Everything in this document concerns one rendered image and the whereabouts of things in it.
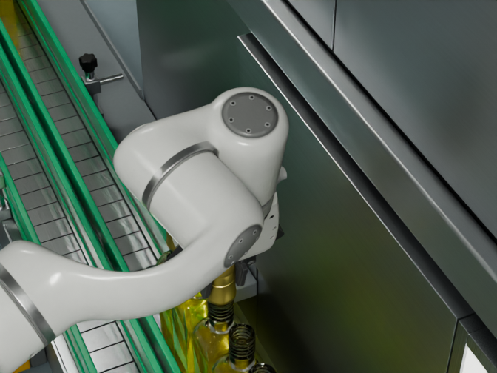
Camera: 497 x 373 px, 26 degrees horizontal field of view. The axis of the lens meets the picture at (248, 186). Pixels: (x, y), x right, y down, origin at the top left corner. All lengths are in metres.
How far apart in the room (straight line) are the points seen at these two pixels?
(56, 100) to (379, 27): 1.00
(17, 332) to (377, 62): 0.41
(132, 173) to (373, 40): 0.26
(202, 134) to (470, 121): 0.22
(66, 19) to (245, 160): 1.21
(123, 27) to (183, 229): 1.44
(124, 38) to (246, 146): 1.36
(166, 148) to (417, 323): 0.30
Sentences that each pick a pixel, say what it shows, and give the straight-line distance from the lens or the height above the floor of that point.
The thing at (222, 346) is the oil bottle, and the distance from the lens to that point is 1.23.
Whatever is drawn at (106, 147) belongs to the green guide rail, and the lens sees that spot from 1.73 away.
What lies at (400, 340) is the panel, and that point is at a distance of 1.09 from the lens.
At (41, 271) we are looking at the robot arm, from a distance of 0.86.
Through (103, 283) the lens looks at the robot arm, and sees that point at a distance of 0.86.
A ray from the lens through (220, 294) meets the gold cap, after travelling 1.17.
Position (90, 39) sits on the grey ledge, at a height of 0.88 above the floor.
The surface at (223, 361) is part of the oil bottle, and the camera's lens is 1.21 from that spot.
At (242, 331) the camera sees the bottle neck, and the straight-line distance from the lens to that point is 1.18.
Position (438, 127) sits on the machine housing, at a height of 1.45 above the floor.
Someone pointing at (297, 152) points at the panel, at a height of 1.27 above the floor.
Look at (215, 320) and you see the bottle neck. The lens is 1.21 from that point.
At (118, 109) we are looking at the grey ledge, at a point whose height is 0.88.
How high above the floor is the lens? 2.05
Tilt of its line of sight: 43 degrees down
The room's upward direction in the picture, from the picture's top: straight up
